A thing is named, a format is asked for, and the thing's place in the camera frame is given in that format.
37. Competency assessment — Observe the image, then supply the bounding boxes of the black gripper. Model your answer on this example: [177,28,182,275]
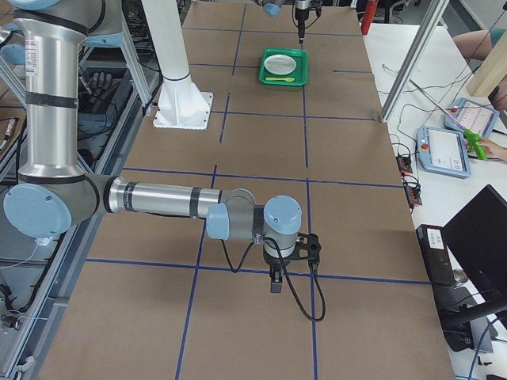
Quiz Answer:
[263,251,292,294]
[294,8,310,44]

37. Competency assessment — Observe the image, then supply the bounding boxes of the yellow plastic spoon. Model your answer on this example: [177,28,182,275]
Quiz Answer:
[265,77,295,83]

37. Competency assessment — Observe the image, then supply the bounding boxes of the person's forearm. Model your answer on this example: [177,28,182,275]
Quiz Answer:
[452,30,493,61]

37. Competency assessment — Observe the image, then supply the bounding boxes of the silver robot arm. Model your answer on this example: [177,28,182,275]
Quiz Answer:
[3,1,303,293]
[255,0,311,44]

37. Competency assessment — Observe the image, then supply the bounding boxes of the person's hand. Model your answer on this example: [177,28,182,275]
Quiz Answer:
[476,139,507,162]

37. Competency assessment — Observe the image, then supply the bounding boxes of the white round plate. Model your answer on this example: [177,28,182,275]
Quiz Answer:
[263,55,297,75]

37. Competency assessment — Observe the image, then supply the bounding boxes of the green plastic tray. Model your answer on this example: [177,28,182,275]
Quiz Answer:
[258,47,308,87]

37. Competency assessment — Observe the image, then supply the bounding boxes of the red cylinder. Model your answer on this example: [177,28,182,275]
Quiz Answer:
[360,0,378,36]

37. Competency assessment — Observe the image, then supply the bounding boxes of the black computer box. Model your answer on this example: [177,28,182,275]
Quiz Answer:
[416,224,456,287]

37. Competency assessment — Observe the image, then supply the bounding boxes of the orange black connector block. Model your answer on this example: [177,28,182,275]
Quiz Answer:
[395,154,413,176]

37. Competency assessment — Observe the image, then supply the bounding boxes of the near blue teach pendant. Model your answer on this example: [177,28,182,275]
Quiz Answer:
[417,126,471,178]

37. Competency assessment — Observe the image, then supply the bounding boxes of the blue teach pendant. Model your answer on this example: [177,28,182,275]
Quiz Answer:
[417,126,471,178]
[448,97,500,139]

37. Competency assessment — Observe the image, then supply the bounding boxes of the far blue teach pendant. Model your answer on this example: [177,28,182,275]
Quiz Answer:
[448,97,500,139]

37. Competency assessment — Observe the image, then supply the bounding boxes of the wooden beam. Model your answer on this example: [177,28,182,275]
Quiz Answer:
[467,32,507,97]

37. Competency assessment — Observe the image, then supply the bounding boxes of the black monitor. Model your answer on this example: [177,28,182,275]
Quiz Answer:
[443,184,506,300]

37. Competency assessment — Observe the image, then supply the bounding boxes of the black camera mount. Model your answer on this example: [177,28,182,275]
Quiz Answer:
[309,0,322,18]
[284,233,322,274]

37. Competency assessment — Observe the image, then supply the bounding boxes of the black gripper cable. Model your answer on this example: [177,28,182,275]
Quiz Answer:
[219,236,326,322]

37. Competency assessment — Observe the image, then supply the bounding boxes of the aluminium frame profile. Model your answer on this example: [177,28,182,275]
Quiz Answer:
[379,0,449,123]

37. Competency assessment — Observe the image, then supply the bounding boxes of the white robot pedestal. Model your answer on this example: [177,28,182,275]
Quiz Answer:
[142,0,213,131]

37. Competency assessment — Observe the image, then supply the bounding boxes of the green handled grabber tool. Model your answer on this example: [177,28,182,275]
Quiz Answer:
[409,79,488,160]

